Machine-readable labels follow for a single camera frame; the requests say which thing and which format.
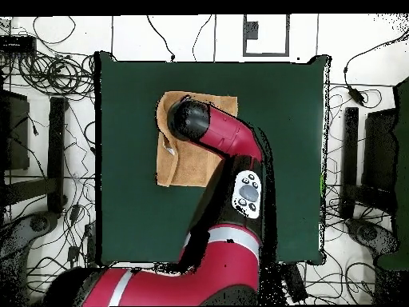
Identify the black equipment box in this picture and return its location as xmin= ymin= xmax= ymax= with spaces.
xmin=362 ymin=108 xmax=399 ymax=193
xmin=0 ymin=89 xmax=30 ymax=172

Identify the black cable with adapter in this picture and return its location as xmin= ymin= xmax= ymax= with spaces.
xmin=343 ymin=33 xmax=409 ymax=107

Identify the thin black cable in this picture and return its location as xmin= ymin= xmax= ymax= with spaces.
xmin=146 ymin=14 xmax=176 ymax=62
xmin=192 ymin=14 xmax=213 ymax=62

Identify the dark green hanging cloth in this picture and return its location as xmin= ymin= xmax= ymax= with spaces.
xmin=376 ymin=76 xmax=409 ymax=271

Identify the dark green table cloth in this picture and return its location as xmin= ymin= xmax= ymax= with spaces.
xmin=94 ymin=50 xmax=332 ymax=266

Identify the grey floor socket box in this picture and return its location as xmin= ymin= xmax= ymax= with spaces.
xmin=243 ymin=21 xmax=259 ymax=41

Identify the black flat device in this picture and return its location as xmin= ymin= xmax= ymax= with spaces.
xmin=0 ymin=35 xmax=38 ymax=55

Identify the black power strip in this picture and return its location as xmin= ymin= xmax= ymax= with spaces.
xmin=284 ymin=262 xmax=309 ymax=303

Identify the grey floor hatch frame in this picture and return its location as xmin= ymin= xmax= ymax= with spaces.
xmin=242 ymin=14 xmax=290 ymax=58

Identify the tan terry towel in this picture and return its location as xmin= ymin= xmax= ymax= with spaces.
xmin=155 ymin=90 xmax=239 ymax=188

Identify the black stand bar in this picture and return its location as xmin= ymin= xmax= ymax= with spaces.
xmin=339 ymin=106 xmax=359 ymax=220
xmin=46 ymin=96 xmax=69 ymax=214

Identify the grey black tripod base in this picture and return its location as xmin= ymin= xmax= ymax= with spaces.
xmin=0 ymin=210 xmax=60 ymax=257
xmin=346 ymin=218 xmax=400 ymax=257

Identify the coiled black cable bundle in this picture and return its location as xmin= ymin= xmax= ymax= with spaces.
xmin=18 ymin=52 xmax=97 ymax=97

